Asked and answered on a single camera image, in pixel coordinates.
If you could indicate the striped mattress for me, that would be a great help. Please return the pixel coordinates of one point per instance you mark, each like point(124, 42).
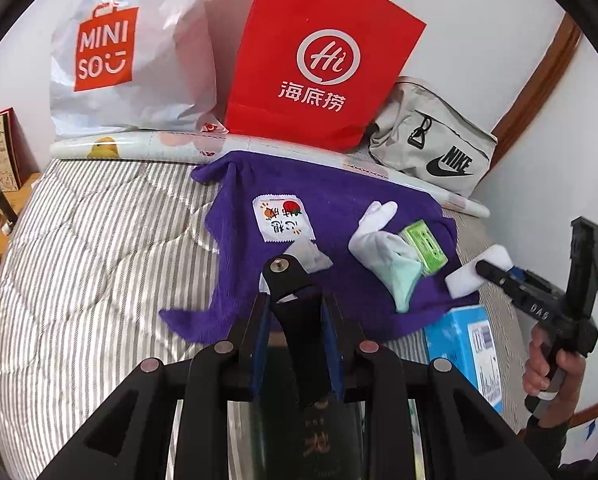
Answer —
point(104, 260)

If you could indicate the blue tissue pack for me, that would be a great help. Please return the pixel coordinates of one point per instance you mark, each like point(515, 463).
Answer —
point(459, 350)

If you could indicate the red paper bag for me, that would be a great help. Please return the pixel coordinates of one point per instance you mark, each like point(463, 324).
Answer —
point(279, 60)

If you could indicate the printed paper roll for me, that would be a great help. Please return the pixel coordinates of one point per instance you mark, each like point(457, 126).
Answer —
point(129, 147)

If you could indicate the purple towel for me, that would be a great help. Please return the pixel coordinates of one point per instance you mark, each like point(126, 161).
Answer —
point(339, 200)

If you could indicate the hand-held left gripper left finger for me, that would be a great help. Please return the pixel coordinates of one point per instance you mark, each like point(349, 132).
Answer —
point(259, 340)

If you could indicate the white printed sachet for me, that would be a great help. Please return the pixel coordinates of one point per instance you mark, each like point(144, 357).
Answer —
point(284, 217)

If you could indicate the grey waist bag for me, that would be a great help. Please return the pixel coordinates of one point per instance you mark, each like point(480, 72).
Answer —
point(404, 155)

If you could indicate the grey sachet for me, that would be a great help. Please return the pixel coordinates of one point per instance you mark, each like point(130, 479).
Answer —
point(306, 257)

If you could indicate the white sock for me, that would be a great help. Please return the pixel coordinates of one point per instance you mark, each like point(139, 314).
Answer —
point(374, 250)

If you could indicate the person's right hand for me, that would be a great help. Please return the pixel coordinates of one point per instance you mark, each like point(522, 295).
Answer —
point(534, 365)

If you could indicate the dark green tin box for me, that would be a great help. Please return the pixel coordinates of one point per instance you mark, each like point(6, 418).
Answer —
point(309, 445)

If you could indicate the green snack packet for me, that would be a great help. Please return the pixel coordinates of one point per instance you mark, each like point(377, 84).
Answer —
point(424, 247)

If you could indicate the wooden door frame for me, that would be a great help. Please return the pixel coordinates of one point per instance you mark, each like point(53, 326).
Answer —
point(544, 85)

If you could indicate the white sponge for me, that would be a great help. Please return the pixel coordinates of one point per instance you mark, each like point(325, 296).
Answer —
point(464, 275)

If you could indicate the person's right forearm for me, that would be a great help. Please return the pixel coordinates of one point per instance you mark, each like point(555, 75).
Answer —
point(549, 450)

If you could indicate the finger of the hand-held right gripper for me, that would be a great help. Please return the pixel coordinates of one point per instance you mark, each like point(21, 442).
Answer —
point(499, 275)
point(524, 276)

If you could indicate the white plastic shopping bag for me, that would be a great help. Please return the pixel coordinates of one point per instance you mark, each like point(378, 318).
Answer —
point(169, 50)

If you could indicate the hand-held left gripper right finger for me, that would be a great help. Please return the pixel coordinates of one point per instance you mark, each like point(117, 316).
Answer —
point(334, 350)

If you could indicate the mint green sock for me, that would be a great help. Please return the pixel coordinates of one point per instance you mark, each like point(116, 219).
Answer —
point(406, 280)

